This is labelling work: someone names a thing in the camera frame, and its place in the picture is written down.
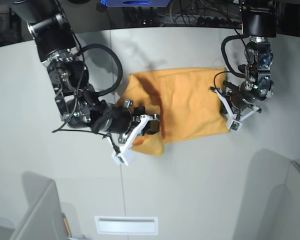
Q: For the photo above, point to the black power strip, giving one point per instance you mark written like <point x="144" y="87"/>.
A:
<point x="217" y="22"/>

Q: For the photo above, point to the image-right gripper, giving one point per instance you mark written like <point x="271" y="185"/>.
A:
<point x="239" y="98"/>

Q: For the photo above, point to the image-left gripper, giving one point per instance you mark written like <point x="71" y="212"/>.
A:
<point x="120" y="119"/>

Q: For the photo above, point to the blue grey device box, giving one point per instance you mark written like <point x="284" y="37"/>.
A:
<point x="135" y="3"/>

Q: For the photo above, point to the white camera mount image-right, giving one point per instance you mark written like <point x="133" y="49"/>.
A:
<point x="234" y="115"/>

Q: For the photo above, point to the orange pencil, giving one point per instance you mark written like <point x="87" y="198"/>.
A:
<point x="67" y="227"/>

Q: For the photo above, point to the orange T-shirt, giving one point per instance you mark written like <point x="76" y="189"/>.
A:
<point x="182" y="97"/>

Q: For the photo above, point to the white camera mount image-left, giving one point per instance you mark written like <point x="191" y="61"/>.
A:
<point x="126" y="154"/>

